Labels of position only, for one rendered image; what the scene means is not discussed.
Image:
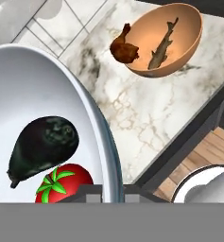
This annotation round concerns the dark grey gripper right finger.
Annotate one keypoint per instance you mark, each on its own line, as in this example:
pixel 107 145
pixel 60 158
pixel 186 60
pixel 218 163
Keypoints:
pixel 134 190

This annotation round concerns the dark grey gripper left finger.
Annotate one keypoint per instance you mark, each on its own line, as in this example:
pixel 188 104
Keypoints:
pixel 90 190

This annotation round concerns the large white bowl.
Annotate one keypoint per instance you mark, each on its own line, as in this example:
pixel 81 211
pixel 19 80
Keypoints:
pixel 28 85

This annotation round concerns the red tomato with green stem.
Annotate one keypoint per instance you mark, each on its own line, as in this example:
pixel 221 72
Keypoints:
pixel 73 179

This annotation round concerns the dark purple eggplant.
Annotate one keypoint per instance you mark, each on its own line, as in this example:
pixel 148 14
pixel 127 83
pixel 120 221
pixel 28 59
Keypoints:
pixel 42 146

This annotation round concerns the brown chicken drumstick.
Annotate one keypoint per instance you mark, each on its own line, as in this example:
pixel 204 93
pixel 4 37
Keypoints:
pixel 124 50

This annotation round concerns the grey-brown fish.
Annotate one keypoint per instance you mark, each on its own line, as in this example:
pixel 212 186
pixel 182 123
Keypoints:
pixel 162 47

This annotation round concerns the tan bowl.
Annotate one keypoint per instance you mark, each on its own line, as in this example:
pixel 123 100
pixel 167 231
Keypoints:
pixel 179 34

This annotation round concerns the white round object black rim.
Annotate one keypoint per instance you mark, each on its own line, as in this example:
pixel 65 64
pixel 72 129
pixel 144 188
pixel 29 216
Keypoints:
pixel 198 186

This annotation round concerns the dark counter cabinet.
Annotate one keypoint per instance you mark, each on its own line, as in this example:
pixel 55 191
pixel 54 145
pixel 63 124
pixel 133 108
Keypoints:
pixel 192 126

